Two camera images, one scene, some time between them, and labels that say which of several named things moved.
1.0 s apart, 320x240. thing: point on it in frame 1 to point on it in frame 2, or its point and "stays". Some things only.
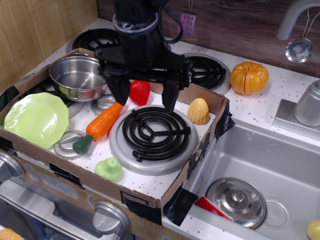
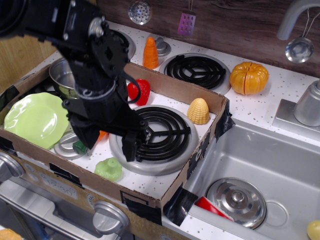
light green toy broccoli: [109, 168] stays
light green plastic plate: [38, 117] stays
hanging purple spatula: [188, 19] stays
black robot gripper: [143, 55] to [103, 94]
